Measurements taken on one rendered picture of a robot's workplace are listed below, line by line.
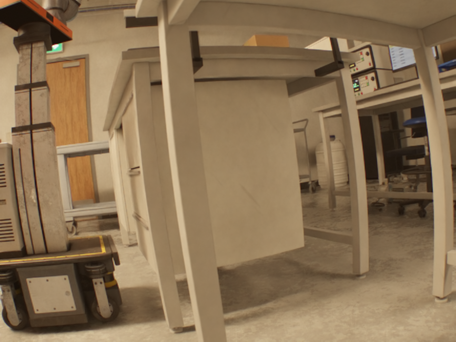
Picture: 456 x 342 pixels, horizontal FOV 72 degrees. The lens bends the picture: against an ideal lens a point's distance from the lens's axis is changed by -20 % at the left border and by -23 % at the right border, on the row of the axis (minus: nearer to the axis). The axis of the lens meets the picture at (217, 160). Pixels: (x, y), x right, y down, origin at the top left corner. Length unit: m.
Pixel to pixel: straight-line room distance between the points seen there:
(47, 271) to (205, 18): 0.95
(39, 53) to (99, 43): 3.71
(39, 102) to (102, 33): 3.86
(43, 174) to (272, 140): 0.84
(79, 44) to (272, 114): 4.10
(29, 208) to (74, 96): 3.70
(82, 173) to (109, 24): 2.05
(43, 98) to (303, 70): 0.97
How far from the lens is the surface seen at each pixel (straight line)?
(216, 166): 1.28
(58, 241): 1.43
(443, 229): 1.18
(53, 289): 1.33
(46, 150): 1.42
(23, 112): 1.46
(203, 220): 0.70
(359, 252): 1.52
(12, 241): 1.40
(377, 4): 0.93
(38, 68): 1.51
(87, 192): 4.91
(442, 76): 2.27
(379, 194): 2.83
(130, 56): 1.14
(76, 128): 4.96
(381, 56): 3.09
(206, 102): 1.29
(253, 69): 1.29
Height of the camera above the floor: 0.54
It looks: level
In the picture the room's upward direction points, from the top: 7 degrees counter-clockwise
